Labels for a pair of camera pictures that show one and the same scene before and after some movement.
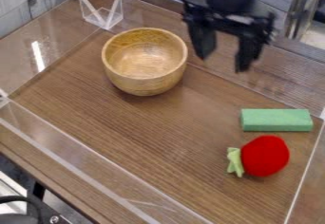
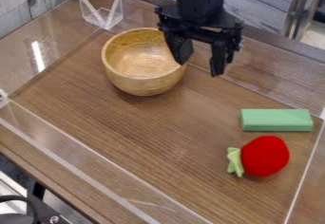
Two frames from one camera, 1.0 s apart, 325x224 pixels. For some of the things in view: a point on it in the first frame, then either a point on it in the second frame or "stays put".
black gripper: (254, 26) → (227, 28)
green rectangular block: (275, 120) stays put
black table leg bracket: (49, 216) stays put
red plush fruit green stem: (262, 157) stays put
